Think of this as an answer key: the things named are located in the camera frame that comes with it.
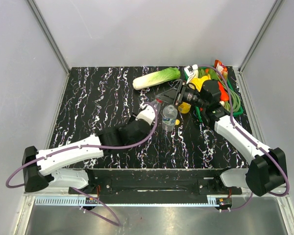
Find toy orange carrot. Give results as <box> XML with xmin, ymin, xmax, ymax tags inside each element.
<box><xmin>218</xmin><ymin>82</ymin><xmax>229</xmax><ymax>102</ymax></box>

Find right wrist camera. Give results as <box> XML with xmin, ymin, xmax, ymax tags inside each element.
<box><xmin>183</xmin><ymin>64</ymin><xmax>199</xmax><ymax>84</ymax></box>

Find clear blue-cap water bottle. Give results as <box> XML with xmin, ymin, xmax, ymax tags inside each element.
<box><xmin>162</xmin><ymin>105</ymin><xmax>178</xmax><ymax>132</ymax></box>

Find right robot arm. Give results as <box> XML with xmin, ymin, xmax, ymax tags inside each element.
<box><xmin>156</xmin><ymin>80</ymin><xmax>290</xmax><ymax>196</ymax></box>

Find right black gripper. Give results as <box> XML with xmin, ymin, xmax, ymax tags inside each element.
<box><xmin>156</xmin><ymin>80</ymin><xmax>207</xmax><ymax>109</ymax></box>

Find toy green beans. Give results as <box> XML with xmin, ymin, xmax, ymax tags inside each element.
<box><xmin>198</xmin><ymin>68</ymin><xmax>241</xmax><ymax>113</ymax></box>

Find red snack packet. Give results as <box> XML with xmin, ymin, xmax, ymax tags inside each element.
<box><xmin>214</xmin><ymin>60</ymin><xmax>228</xmax><ymax>79</ymax></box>

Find toy napa cabbage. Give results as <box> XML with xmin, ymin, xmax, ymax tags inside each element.
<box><xmin>132</xmin><ymin>67</ymin><xmax>181</xmax><ymax>90</ymax></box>

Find yellow juice bottle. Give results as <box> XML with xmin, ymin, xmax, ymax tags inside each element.
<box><xmin>178</xmin><ymin>102</ymin><xmax>191</xmax><ymax>114</ymax></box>

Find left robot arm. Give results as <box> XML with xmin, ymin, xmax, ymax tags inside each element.
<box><xmin>22</xmin><ymin>114</ymin><xmax>158</xmax><ymax>193</ymax></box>

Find red-label soda bottle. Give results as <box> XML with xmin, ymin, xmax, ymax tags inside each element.
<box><xmin>150</xmin><ymin>99</ymin><xmax>162</xmax><ymax>113</ymax></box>

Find green plastic basket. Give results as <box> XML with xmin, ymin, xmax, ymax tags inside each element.
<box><xmin>183</xmin><ymin>60</ymin><xmax>243</xmax><ymax>117</ymax></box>

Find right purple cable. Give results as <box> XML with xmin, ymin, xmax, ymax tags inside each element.
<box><xmin>197</xmin><ymin>65</ymin><xmax>290</xmax><ymax>212</ymax></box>

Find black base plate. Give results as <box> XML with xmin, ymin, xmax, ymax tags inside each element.
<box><xmin>81</xmin><ymin>169</ymin><xmax>242</xmax><ymax>205</ymax></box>

